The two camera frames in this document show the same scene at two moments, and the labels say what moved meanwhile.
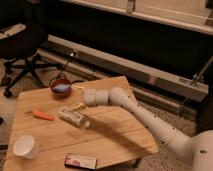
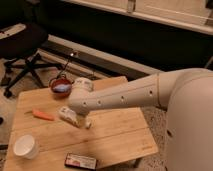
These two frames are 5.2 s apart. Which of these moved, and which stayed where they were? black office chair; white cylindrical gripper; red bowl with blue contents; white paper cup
Moved: white cylindrical gripper
Stayed: black office chair; red bowl with blue contents; white paper cup
